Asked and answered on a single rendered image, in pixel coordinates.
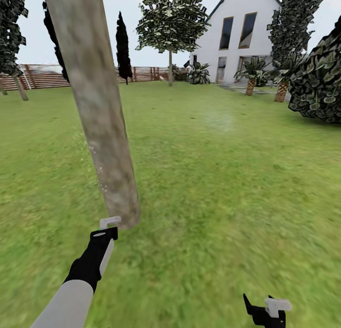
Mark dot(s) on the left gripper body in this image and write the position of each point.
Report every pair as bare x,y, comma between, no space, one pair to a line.
112,231

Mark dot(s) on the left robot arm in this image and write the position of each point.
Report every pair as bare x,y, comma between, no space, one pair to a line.
70,305

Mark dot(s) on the fixed window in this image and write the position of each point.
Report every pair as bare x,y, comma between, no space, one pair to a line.
221,69

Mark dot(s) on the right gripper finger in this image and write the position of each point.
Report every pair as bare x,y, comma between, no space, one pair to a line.
248,305

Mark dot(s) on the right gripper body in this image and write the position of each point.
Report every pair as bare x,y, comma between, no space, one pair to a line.
262,318

